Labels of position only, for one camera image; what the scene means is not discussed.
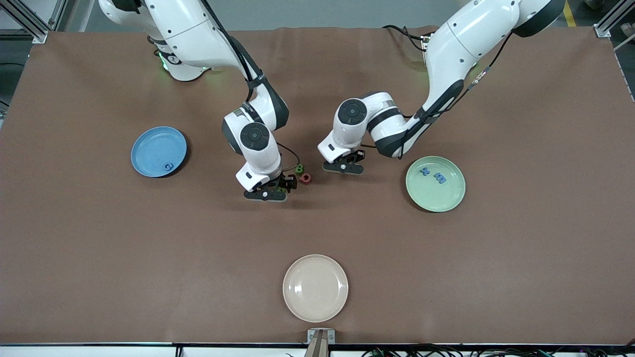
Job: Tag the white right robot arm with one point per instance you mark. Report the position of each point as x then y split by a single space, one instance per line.
183 29

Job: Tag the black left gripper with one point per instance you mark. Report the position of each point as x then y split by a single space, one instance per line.
358 155

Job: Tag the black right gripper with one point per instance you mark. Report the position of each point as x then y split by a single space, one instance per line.
288 181

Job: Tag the beige plate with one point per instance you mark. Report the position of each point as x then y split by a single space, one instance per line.
315 288

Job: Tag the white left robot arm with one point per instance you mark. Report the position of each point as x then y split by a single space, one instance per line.
466 39

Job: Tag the brown table cover sheet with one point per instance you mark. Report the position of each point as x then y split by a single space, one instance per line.
99 248

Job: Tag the red letter Q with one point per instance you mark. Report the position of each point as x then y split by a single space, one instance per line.
305 177

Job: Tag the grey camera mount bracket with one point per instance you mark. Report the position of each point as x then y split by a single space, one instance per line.
320 342

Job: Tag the green plate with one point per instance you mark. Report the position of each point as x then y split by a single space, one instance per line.
436 196

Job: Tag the white table edge rail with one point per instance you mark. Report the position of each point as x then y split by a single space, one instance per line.
99 351

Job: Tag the aluminium frame profile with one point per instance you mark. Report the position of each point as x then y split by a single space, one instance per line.
603 30
39 35

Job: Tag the blue plate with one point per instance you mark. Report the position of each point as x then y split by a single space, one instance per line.
154 148

